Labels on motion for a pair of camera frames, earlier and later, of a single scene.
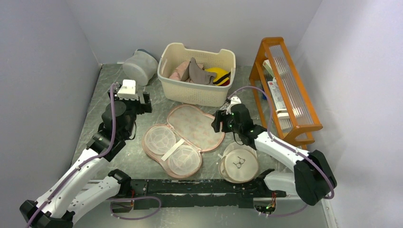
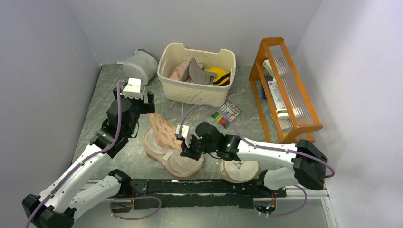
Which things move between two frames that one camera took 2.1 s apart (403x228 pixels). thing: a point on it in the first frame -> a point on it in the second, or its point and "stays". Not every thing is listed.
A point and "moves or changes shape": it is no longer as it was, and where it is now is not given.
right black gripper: x=221 y=116 -> x=189 y=152
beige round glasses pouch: x=239 y=163 stays
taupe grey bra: x=198 y=76 stays
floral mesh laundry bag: x=176 y=147 moves or changes shape
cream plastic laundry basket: x=196 y=77 stays
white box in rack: x=276 y=94 stays
